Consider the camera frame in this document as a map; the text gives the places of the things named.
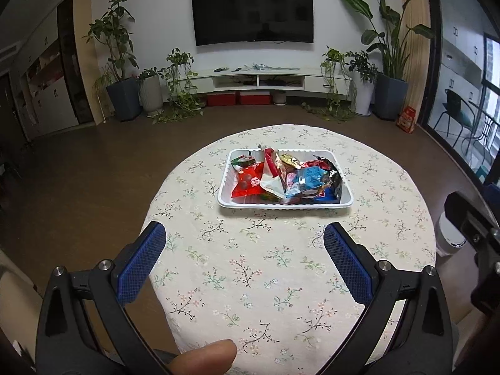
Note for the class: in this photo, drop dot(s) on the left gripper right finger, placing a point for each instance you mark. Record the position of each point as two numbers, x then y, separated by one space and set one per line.
370 286

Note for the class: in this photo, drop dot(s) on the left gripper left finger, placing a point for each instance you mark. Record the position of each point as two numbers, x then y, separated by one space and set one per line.
116 283

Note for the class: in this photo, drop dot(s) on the black snack bag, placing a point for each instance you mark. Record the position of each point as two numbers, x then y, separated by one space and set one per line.
332 178

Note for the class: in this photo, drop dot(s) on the light blue snack packet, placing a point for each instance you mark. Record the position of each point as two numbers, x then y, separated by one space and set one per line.
309 182

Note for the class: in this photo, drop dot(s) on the white and red snack bag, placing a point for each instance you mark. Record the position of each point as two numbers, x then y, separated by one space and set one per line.
271 177

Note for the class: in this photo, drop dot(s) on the gold and red snack packet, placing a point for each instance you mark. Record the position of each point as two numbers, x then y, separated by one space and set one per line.
290 160

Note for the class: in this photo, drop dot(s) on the green and red snack packet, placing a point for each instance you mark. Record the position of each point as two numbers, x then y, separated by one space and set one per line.
242 161

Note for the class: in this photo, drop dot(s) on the blue Tipo snack packet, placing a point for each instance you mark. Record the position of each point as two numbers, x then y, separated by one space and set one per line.
324 196

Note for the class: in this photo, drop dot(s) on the pink snack packet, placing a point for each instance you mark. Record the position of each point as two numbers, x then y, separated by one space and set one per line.
291 179

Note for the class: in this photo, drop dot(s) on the person's left hand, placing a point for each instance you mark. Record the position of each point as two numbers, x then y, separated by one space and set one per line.
213 359

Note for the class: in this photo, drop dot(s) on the beige sofa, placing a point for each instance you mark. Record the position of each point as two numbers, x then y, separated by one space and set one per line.
20 307

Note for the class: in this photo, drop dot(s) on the floral tablecloth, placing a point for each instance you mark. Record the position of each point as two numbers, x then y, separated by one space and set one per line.
262 277

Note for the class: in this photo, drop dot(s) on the black balcony chair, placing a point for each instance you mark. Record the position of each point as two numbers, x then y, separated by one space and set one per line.
458 110

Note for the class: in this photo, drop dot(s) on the red gift box on floor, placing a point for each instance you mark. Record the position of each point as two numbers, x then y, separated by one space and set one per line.
407 119

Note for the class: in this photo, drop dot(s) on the white plastic tray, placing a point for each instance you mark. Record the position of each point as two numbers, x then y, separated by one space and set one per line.
268 201

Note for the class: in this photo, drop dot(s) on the tall plant in dark pot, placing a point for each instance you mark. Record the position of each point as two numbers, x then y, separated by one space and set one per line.
110 31

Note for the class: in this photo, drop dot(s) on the trailing green plant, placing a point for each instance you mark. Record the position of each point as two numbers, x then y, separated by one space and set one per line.
183 99

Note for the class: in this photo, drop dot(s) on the hanging plant on stand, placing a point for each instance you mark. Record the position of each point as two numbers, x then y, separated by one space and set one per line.
337 84

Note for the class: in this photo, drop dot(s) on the plant in white ribbed pot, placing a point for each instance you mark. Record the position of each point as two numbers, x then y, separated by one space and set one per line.
150 91

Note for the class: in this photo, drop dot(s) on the white cabinet shelving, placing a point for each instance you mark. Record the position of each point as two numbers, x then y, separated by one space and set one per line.
42 97

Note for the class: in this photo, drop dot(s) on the small ceramic pot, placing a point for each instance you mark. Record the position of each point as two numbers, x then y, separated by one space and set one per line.
279 98

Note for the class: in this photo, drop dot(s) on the large leaf plant dark pot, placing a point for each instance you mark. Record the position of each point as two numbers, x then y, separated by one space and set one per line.
392 43

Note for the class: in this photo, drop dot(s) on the red storage box left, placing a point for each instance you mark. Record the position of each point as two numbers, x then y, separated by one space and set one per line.
221 99

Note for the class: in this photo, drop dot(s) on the red storage box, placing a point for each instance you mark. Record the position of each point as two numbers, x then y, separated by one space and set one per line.
221 99
255 98

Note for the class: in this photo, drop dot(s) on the white TV console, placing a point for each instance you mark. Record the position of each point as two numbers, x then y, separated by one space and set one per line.
307 80

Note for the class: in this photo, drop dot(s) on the red storage box right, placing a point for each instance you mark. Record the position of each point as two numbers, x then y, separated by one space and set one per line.
255 98

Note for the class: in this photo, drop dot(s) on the black wall television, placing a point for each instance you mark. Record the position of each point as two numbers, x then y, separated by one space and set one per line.
236 21

